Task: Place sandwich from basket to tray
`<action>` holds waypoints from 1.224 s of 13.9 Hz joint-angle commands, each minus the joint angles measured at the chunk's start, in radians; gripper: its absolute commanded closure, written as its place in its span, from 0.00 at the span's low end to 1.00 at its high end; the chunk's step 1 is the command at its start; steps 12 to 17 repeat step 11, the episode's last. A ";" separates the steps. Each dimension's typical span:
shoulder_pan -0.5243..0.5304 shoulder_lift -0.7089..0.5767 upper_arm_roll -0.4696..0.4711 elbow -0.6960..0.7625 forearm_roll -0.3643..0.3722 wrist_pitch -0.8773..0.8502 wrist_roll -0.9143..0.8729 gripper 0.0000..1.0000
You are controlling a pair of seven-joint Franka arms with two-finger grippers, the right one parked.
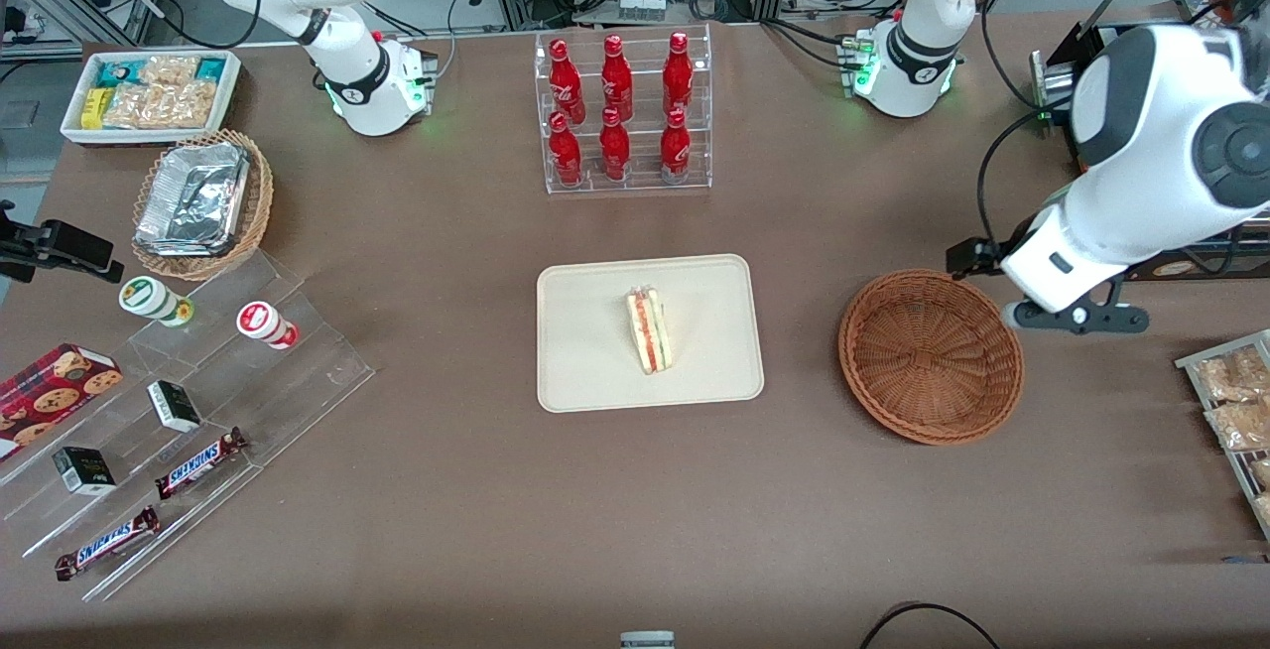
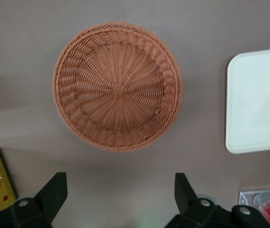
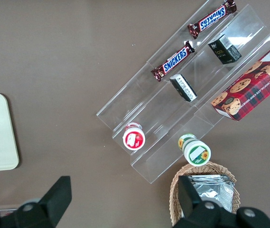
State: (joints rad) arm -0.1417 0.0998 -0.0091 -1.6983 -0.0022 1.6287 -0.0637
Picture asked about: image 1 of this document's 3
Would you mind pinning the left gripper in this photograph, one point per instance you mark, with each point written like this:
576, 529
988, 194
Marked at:
1010, 240

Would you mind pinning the triangular sandwich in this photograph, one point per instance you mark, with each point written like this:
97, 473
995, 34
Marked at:
650, 331

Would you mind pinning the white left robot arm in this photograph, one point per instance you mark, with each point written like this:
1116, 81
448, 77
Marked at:
1151, 133

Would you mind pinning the round brown wicker basket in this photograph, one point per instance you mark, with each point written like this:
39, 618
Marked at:
933, 361

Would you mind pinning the oval light wicker basket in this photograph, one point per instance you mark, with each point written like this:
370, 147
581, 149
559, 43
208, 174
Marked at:
260, 193

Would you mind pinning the beige plastic tray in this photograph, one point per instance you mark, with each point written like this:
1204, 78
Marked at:
585, 341

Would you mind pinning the green lid cup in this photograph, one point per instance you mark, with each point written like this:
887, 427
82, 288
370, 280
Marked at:
149, 297

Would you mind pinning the white rectangular snack bin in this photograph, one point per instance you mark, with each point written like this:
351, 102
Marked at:
69, 128

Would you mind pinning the aluminium foil container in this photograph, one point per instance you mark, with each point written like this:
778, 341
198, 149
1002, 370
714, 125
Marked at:
193, 197

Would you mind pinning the yellow snack packet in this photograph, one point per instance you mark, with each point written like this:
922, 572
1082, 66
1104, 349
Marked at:
96, 108

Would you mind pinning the red cookie box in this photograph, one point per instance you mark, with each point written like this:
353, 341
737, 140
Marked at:
55, 396

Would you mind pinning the large clear cracker bag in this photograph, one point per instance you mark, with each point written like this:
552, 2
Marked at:
164, 105

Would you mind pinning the teal snack packet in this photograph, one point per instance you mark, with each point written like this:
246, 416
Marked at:
211, 68
117, 73

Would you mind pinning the small black box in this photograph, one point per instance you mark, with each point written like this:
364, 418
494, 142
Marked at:
174, 406
84, 470

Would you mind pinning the small clear cracker bag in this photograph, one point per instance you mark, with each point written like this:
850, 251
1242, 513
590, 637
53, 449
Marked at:
169, 70

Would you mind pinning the red lid cup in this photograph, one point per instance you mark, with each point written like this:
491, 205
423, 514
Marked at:
263, 322

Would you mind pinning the black food warmer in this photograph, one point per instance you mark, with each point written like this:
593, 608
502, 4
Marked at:
1052, 73

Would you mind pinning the Snickers bar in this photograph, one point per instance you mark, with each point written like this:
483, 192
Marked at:
104, 543
198, 463

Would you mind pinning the clear acrylic step stand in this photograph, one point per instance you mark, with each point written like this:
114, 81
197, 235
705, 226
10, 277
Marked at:
298, 381

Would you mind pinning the red cola bottle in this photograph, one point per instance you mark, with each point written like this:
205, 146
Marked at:
678, 73
566, 153
675, 148
616, 78
614, 148
566, 83

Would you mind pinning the clear acrylic bottle rack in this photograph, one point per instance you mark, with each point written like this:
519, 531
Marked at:
640, 183

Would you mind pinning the small grey box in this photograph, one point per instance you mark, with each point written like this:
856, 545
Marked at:
647, 640

